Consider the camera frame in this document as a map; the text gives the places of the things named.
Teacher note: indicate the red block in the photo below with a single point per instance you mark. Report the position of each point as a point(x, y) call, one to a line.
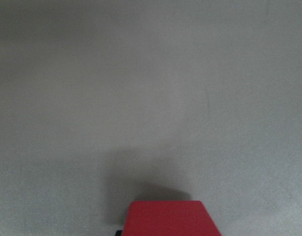
point(168, 218)

